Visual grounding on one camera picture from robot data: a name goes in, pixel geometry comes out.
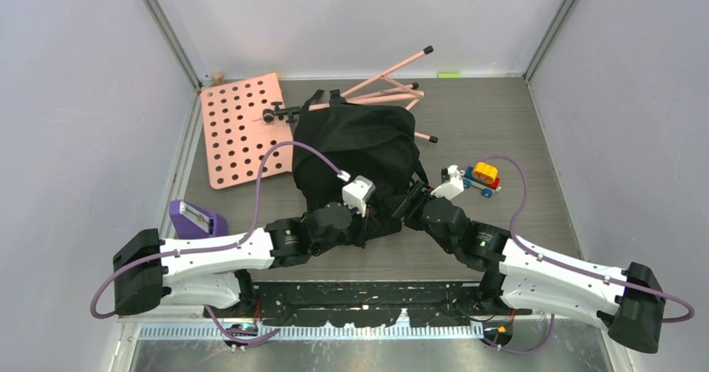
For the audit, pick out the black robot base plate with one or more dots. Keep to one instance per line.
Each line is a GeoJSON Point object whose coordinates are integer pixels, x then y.
{"type": "Point", "coordinates": [363, 304]}

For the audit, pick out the pink perforated board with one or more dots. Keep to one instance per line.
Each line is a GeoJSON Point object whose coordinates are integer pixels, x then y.
{"type": "Point", "coordinates": [236, 135]}

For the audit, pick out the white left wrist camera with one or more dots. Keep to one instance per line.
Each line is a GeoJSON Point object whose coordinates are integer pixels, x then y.
{"type": "Point", "coordinates": [355, 192]}

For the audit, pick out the aluminium frame rail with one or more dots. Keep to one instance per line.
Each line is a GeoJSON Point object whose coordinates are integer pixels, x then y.
{"type": "Point", "coordinates": [498, 329]}

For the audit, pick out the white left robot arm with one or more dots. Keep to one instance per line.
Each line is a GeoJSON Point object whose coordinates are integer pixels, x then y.
{"type": "Point", "coordinates": [151, 270]}

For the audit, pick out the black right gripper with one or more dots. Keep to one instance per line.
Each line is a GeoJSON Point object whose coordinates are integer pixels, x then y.
{"type": "Point", "coordinates": [411, 201]}

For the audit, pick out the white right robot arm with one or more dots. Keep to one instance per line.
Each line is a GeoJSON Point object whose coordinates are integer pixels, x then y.
{"type": "Point", "coordinates": [624, 302]}

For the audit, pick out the purple card holder box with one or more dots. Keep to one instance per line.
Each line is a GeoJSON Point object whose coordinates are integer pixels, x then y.
{"type": "Point", "coordinates": [194, 222]}

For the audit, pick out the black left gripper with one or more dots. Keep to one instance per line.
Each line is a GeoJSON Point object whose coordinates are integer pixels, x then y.
{"type": "Point", "coordinates": [361, 236]}

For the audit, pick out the colourful toy block car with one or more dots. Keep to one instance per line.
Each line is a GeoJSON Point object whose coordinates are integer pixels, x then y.
{"type": "Point", "coordinates": [483, 177]}

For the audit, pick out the black backpack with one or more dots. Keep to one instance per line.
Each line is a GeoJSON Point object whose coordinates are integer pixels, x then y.
{"type": "Point", "coordinates": [376, 142]}

